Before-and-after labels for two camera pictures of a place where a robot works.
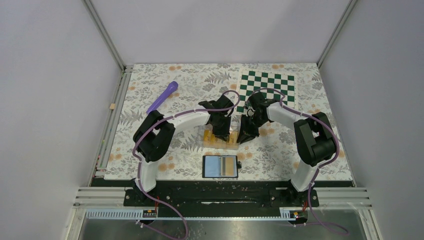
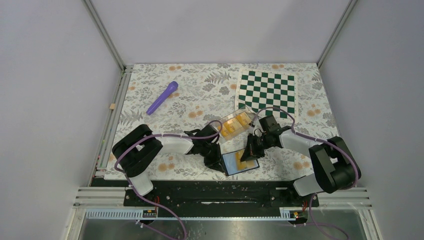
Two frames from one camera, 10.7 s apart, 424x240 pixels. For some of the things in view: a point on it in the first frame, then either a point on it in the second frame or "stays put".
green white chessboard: (276, 85) stays put
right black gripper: (247, 134) to (251, 151)
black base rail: (221, 194) stays put
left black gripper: (224, 134) to (216, 162)
